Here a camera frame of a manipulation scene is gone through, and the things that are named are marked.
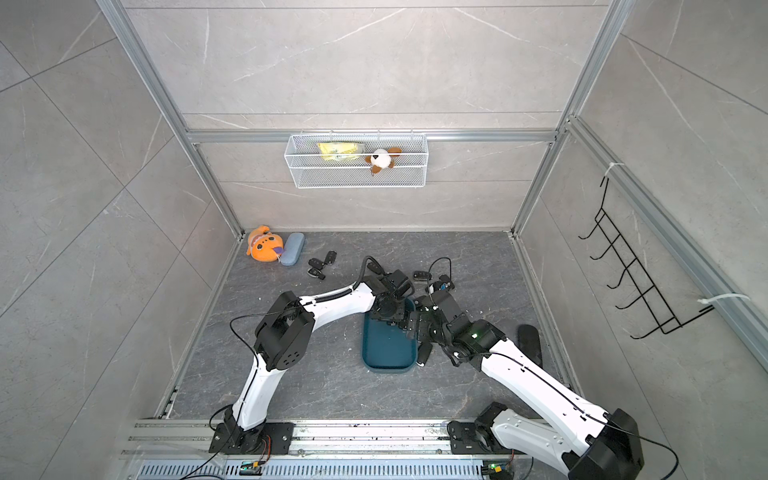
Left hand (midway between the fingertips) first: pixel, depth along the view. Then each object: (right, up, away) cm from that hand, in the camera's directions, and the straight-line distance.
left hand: (401, 311), depth 94 cm
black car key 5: (-26, +18, +16) cm, 35 cm away
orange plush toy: (-49, +22, +10) cm, 54 cm away
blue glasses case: (-41, +20, +17) cm, 49 cm away
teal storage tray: (-4, -10, -6) cm, 13 cm away
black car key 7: (-31, +12, +12) cm, 35 cm away
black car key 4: (-10, +14, +13) cm, 21 cm away
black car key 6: (-31, +15, +14) cm, 37 cm away
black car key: (+7, -10, -7) cm, 14 cm away
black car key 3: (+8, +11, +10) cm, 17 cm away
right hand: (+5, 0, -16) cm, 17 cm away
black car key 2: (+16, +10, +10) cm, 21 cm away
